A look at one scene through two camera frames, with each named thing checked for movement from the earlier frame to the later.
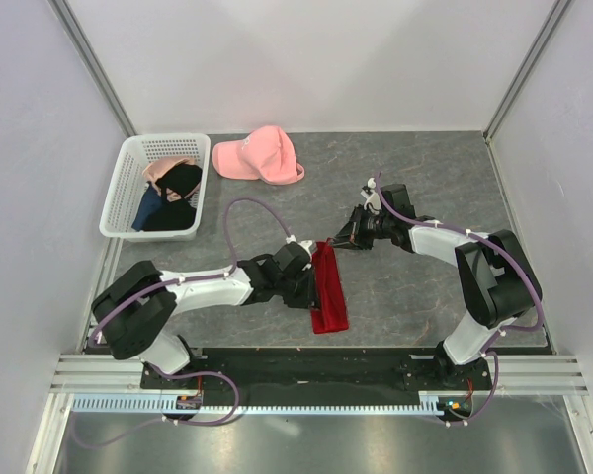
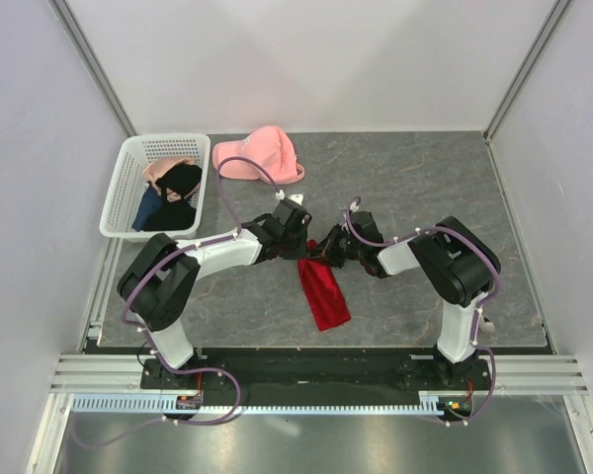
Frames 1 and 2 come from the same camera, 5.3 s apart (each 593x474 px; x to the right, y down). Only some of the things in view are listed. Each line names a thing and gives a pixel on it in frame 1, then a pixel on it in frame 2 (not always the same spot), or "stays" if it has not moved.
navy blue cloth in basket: (150, 202) stays
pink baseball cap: (265, 154) stays
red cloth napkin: (331, 314) stays
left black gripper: (308, 298) → (301, 251)
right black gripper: (351, 235) → (325, 248)
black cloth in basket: (174, 215) stays
